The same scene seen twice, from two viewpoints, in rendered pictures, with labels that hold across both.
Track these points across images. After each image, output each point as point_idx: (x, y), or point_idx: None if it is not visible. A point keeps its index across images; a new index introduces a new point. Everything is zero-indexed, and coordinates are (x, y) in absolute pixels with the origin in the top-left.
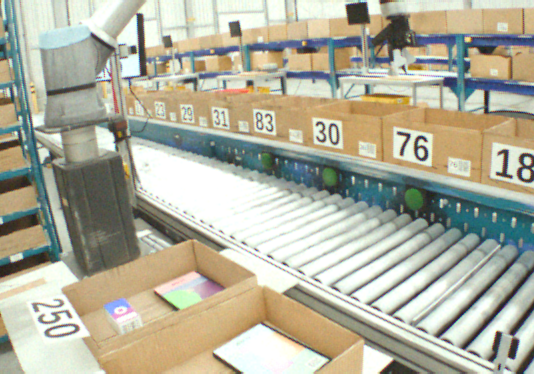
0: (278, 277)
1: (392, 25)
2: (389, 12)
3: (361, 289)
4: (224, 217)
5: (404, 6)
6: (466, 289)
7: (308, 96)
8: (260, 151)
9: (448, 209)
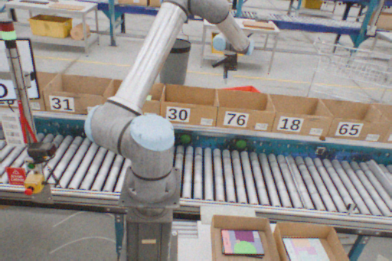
0: (243, 210)
1: (228, 58)
2: (231, 53)
3: (275, 200)
4: None
5: None
6: (302, 184)
7: None
8: None
9: (256, 145)
